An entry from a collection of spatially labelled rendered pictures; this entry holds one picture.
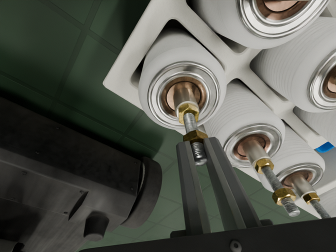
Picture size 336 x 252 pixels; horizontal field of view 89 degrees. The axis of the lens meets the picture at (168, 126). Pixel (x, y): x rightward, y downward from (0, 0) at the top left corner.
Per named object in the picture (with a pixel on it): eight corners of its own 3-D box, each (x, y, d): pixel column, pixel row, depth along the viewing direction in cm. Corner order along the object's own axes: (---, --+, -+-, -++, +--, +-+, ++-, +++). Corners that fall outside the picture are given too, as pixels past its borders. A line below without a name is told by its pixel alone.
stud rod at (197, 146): (183, 110, 17) (196, 169, 11) (178, 103, 17) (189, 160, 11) (192, 105, 17) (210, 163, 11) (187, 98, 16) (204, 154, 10)
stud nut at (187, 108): (182, 124, 16) (183, 129, 16) (173, 111, 15) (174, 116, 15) (201, 114, 16) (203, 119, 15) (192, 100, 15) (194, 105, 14)
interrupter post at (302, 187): (304, 178, 28) (319, 196, 25) (288, 184, 28) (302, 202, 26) (300, 170, 26) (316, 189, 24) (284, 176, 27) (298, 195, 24)
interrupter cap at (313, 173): (324, 179, 28) (327, 182, 27) (277, 196, 30) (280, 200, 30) (315, 153, 24) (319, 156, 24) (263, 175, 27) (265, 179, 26)
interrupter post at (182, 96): (172, 85, 17) (175, 100, 15) (195, 86, 18) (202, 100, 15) (171, 106, 19) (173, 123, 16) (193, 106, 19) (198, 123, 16)
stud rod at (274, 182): (259, 156, 22) (299, 216, 16) (251, 157, 22) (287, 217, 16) (260, 150, 21) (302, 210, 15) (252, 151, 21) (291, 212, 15)
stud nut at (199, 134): (188, 152, 13) (189, 160, 12) (177, 138, 12) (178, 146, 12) (211, 141, 13) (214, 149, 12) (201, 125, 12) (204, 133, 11)
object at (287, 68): (224, 57, 33) (277, 99, 19) (257, 1, 28) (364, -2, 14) (262, 76, 36) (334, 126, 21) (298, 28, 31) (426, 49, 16)
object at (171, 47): (145, 26, 30) (133, 47, 15) (200, 27, 30) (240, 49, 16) (147, 79, 35) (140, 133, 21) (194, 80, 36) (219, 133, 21)
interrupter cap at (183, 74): (145, 58, 16) (145, 60, 15) (225, 60, 16) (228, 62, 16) (148, 125, 20) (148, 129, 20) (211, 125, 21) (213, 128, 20)
